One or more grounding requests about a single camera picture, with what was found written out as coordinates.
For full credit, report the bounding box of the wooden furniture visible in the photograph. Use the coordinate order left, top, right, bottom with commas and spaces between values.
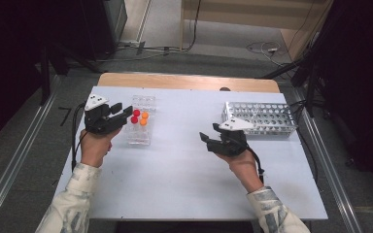
180, 0, 334, 61

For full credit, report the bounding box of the metal floor rail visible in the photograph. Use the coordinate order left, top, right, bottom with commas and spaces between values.
289, 87, 364, 233
0, 75, 61, 233

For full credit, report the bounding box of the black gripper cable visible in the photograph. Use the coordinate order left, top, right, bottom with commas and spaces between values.
227, 133, 266, 186
70, 102, 89, 173

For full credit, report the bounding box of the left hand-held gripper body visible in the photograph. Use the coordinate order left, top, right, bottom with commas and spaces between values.
84, 93, 134, 136

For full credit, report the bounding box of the metal test tube rack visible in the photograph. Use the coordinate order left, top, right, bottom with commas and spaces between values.
221, 101, 298, 140

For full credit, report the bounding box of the white floor cable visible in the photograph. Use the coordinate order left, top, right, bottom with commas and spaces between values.
246, 41, 286, 67

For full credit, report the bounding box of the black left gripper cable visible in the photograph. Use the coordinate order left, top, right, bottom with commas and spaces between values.
70, 102, 89, 173

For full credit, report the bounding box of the person's left hand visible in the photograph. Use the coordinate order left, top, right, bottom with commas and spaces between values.
79, 126, 123, 169

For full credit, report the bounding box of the person's right hand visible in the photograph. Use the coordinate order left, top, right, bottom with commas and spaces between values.
216, 149, 265, 195

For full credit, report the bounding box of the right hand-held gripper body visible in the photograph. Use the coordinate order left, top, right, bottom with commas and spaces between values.
206, 116, 255, 157

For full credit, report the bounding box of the black cabinet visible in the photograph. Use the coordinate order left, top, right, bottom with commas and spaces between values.
79, 0, 128, 61

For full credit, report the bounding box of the black metal stand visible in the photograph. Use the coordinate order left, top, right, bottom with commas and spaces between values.
38, 40, 103, 107
261, 48, 326, 118

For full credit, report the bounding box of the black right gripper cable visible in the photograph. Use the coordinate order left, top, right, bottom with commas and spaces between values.
227, 133, 266, 186

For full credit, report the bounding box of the clear plastic tube rack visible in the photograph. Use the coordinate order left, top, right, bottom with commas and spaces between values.
123, 94, 157, 147

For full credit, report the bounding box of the black floor cable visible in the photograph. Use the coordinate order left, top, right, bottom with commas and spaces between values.
180, 0, 203, 52

